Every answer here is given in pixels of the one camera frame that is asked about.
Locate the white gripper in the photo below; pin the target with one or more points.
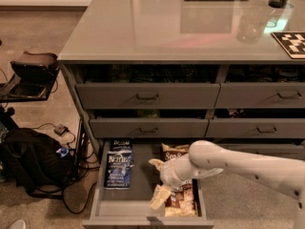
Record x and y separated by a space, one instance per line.
169 175

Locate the blue chip bag front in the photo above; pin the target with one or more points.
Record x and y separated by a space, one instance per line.
118 170

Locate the blue chip bag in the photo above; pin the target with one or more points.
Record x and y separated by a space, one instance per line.
118 170
121 144

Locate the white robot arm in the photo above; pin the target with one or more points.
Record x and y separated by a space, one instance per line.
206 159

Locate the brown sea salt bag rear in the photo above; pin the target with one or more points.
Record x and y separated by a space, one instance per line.
169 152

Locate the brown sea salt bag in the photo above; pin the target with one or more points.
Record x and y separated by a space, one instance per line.
169 152
181 202

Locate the brown sea salt bag front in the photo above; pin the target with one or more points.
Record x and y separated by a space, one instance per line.
181 202

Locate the open bottom left drawer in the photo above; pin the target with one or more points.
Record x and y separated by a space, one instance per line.
130 208

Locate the blue chip bag rear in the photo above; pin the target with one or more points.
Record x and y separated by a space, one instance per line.
121 144

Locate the middle right drawer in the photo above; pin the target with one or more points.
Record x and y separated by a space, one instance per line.
256 128

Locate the middle left drawer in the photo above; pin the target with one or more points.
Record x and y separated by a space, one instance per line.
148 127

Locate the top left drawer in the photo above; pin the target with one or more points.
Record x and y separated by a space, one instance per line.
147 95

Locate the top right drawer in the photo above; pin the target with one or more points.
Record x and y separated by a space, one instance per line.
261 95

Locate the grey drawer cabinet counter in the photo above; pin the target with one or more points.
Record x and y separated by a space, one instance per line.
180 41

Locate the bottom right drawer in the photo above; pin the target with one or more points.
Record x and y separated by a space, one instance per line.
280 150

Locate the black power adapter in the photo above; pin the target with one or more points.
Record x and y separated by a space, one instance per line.
60 129

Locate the black backpack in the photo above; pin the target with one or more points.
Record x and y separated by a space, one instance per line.
34 160

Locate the white shoe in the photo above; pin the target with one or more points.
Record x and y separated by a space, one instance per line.
19 224

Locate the black office chair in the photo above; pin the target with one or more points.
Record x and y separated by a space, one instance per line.
34 74

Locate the checkered marker board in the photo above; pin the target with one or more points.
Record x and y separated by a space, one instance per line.
292 42

